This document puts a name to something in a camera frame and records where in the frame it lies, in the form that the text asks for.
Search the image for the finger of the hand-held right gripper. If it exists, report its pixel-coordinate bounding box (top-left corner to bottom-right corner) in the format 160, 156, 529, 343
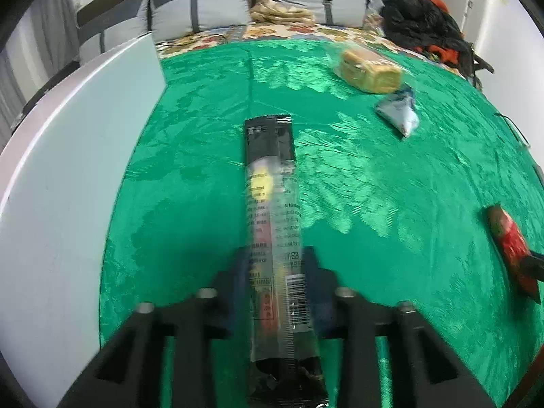
521, 253, 544, 283

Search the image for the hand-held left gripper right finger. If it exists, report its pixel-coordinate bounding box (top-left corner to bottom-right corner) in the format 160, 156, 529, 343
302, 245, 498, 408

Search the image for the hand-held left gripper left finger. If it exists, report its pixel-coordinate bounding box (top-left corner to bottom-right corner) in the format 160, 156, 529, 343
57, 244, 256, 408

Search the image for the red snack packet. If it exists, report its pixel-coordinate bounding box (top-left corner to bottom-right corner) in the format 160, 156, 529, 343
486, 205, 541, 298

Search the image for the dark brown chocolate bar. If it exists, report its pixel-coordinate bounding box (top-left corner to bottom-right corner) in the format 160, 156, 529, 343
243, 114, 330, 406

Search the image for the green patterned cloth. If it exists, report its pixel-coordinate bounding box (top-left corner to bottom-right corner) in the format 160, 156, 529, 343
100, 38, 544, 408

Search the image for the blue white snack packet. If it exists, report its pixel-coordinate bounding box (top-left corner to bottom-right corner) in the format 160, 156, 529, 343
374, 86, 421, 138

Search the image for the white board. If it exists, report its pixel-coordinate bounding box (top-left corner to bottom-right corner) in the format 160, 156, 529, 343
0, 32, 166, 408

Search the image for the yellow cake clear bag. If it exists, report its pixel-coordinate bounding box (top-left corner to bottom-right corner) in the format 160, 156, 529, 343
327, 45, 404, 94

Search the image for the floral bedsheet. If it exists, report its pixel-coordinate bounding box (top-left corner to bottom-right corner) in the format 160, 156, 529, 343
155, 13, 426, 59

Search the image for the black jacket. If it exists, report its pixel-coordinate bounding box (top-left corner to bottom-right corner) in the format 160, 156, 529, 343
380, 0, 474, 59

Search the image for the orange garment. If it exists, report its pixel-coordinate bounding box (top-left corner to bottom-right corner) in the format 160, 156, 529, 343
419, 0, 463, 65

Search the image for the beige folded cloth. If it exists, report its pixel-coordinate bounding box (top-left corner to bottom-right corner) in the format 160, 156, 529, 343
250, 0, 316, 24

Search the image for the grey curtain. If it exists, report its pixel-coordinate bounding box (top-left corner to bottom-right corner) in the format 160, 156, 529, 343
0, 0, 81, 137

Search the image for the thin black cable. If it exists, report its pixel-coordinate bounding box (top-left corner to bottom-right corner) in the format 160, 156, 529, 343
494, 113, 531, 149

